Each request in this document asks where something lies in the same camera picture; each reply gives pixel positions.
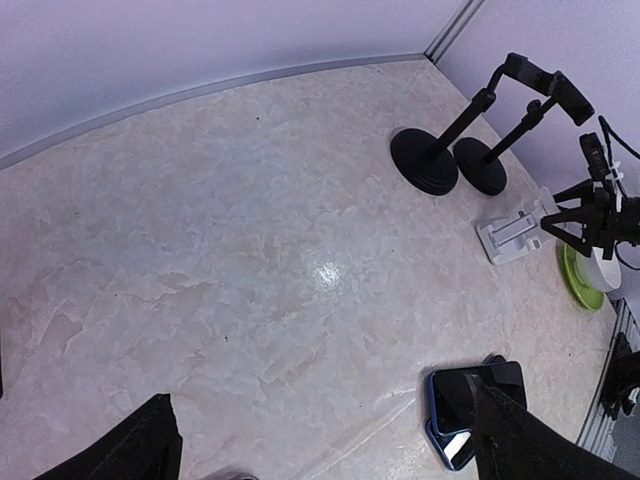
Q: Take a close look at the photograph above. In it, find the black pole stand left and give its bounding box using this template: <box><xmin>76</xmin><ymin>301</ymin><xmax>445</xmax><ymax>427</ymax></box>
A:
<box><xmin>390</xmin><ymin>53</ymin><xmax>554</xmax><ymax>196</ymax></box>

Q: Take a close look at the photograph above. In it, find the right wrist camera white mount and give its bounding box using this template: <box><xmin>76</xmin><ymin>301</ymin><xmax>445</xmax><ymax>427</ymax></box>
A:
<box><xmin>579</xmin><ymin>132</ymin><xmax>624</xmax><ymax>192</ymax></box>

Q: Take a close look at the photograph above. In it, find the blue phone underneath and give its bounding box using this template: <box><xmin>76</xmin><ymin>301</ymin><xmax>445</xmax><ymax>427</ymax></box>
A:
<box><xmin>424</xmin><ymin>372</ymin><xmax>475</xmax><ymax>472</ymax></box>

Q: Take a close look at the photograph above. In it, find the black pole stand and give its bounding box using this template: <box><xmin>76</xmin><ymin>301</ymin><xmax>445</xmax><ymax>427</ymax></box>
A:
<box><xmin>390</xmin><ymin>53</ymin><xmax>554</xmax><ymax>196</ymax></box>
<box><xmin>453</xmin><ymin>70</ymin><xmax>595</xmax><ymax>196</ymax></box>

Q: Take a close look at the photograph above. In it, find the white bowl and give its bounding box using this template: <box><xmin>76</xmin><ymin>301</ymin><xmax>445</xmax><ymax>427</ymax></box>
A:
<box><xmin>575</xmin><ymin>247</ymin><xmax>622</xmax><ymax>293</ymax></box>

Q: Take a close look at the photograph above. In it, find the white folding phone stand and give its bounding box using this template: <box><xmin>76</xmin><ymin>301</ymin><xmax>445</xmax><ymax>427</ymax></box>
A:
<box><xmin>475</xmin><ymin>187</ymin><xmax>560</xmax><ymax>266</ymax></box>

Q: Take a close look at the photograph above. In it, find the right aluminium frame post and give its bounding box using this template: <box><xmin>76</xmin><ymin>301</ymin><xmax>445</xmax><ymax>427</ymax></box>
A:
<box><xmin>423</xmin><ymin>0</ymin><xmax>486</xmax><ymax>65</ymax></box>

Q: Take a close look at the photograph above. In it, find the black phone on top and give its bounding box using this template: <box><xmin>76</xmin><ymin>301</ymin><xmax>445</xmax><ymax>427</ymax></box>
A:
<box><xmin>430</xmin><ymin>360</ymin><xmax>529</xmax><ymax>435</ymax></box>

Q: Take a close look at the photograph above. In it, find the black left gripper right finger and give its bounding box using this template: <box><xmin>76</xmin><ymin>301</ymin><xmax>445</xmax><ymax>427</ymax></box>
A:
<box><xmin>464</xmin><ymin>373</ymin><xmax>635</xmax><ymax>480</ymax></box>

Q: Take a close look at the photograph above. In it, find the green plate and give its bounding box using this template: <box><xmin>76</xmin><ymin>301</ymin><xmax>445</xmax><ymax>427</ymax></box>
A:
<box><xmin>560</xmin><ymin>244</ymin><xmax>605</xmax><ymax>311</ymax></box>

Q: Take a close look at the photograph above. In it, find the black pole stand right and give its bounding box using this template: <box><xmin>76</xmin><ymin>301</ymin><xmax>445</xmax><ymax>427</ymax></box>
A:
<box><xmin>453</xmin><ymin>70</ymin><xmax>595</xmax><ymax>196</ymax></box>

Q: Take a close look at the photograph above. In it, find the front aluminium rail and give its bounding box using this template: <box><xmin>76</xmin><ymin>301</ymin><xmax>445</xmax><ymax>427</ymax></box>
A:
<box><xmin>577</xmin><ymin>299</ymin><xmax>639</xmax><ymax>476</ymax></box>

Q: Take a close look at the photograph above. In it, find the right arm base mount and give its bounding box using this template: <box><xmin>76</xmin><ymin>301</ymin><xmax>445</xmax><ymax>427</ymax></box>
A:
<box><xmin>600</xmin><ymin>332</ymin><xmax>639</xmax><ymax>420</ymax></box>

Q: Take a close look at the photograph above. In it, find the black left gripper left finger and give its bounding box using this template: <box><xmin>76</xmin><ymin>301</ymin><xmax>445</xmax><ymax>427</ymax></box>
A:
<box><xmin>39</xmin><ymin>394</ymin><xmax>183</xmax><ymax>480</ymax></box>

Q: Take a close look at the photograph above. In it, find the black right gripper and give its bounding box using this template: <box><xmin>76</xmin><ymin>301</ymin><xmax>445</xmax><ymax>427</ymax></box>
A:
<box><xmin>540</xmin><ymin>179</ymin><xmax>639</xmax><ymax>260</ymax></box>

